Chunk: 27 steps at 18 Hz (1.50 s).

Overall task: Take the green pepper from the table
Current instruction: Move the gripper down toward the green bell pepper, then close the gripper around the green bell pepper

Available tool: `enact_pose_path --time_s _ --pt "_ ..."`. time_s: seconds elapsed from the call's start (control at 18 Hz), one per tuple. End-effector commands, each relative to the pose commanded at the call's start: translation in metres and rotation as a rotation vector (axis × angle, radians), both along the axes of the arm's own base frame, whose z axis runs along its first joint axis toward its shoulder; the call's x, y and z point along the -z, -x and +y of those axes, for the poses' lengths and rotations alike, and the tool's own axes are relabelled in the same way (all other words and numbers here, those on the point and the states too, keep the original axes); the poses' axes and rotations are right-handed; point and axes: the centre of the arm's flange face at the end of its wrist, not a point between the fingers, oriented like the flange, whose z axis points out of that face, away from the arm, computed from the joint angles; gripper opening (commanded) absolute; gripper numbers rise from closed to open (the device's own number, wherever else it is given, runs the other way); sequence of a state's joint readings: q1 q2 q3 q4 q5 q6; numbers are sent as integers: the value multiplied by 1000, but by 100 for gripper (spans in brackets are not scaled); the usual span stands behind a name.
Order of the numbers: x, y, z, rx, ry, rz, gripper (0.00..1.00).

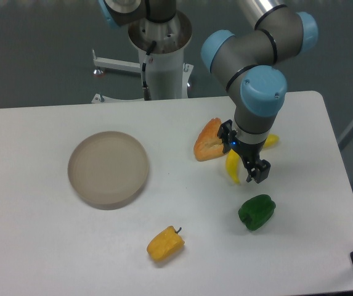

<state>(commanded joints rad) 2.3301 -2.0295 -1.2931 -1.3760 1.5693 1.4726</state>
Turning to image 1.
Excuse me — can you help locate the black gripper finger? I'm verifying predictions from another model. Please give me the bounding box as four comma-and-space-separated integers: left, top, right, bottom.
246, 159, 271, 184
217, 120, 236, 154

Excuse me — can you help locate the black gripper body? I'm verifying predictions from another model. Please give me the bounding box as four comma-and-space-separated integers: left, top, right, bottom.
230, 136, 266, 166

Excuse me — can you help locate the green bell pepper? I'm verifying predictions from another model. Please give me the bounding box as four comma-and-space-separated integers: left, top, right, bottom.
238, 194, 276, 231

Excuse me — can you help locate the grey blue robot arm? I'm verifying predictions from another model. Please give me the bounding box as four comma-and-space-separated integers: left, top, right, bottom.
99, 1, 319, 183

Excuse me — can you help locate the yellow bell pepper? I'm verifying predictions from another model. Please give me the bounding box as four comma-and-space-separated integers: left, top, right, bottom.
147, 226, 185, 262

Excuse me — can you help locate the yellow banana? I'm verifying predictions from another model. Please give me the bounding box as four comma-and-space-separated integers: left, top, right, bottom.
225, 134, 280, 184

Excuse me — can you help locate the orange bread slice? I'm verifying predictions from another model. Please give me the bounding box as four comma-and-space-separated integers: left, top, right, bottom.
193, 118, 225, 162

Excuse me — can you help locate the beige round plate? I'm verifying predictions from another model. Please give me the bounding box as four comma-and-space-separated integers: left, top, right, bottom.
67, 131, 150, 210

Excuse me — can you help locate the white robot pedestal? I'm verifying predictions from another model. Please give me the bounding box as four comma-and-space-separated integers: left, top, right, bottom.
90, 10, 195, 104

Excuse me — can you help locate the black pedestal cable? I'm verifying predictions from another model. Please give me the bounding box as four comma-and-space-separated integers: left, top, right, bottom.
141, 40, 157, 101

